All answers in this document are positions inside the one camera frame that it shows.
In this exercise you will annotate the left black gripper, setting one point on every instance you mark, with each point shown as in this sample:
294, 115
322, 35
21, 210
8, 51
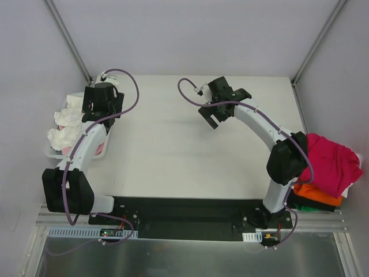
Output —
101, 116

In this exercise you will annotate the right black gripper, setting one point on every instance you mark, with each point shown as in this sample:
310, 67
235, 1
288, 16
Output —
213, 112

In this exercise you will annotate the white floral t shirt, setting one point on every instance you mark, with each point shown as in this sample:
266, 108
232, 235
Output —
69, 122

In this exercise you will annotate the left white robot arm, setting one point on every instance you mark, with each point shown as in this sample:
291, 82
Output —
80, 197

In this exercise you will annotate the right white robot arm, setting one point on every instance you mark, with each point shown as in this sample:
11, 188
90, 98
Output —
288, 150

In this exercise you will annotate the black t shirt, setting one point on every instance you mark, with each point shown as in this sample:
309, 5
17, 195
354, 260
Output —
292, 199

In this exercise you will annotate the orange t shirt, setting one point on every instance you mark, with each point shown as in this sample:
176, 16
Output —
309, 191

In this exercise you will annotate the green t shirt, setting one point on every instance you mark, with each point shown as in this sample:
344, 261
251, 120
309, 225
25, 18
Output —
305, 208

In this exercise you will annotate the magenta t shirt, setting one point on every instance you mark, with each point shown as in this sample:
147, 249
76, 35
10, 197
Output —
336, 167

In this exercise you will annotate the left aluminium frame post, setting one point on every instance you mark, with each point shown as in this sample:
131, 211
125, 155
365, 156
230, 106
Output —
56, 16

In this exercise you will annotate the aluminium frame post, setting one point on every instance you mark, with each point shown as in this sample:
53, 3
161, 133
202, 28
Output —
56, 16
329, 22

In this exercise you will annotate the right aluminium frame post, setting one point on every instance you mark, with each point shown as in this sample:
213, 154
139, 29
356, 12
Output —
329, 22

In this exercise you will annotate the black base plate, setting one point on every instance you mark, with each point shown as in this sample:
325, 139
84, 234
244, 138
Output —
193, 219

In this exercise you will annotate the right white cable duct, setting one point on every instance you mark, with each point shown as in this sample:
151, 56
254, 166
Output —
252, 237

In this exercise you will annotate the white cable duct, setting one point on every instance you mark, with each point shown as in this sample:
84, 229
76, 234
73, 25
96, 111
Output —
252, 237
91, 232

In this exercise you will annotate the left white cable duct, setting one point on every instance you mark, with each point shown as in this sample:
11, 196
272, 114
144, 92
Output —
91, 232

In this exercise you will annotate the aluminium rail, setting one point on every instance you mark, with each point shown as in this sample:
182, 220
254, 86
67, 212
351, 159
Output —
317, 221

